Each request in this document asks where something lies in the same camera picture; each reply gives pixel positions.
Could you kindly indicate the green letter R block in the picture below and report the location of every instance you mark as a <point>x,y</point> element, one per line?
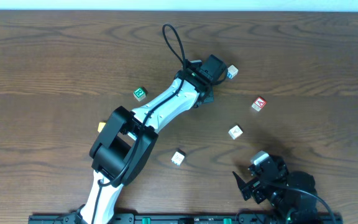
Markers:
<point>140,93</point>

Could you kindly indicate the plain white wooden block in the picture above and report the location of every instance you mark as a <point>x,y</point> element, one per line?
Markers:
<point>178,158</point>

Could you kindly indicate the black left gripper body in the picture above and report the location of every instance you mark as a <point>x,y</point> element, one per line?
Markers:
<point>207,98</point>

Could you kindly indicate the white block orange letter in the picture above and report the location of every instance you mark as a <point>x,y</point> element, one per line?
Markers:
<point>235,132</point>

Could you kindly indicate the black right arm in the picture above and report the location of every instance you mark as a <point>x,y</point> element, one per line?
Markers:
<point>291,194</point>

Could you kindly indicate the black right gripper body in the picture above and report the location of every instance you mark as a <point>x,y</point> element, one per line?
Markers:
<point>250,186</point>

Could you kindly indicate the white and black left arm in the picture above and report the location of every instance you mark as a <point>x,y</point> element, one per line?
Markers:
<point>125,143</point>

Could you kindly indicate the yellow letter block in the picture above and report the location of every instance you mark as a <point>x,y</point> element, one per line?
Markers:
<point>101,125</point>

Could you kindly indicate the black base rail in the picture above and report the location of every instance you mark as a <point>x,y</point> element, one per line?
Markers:
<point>129,218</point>

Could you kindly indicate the red letter A block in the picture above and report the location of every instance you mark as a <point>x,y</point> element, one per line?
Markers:
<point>258,104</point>

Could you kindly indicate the white block blue side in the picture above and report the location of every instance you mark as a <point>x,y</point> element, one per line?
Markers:
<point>232,71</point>

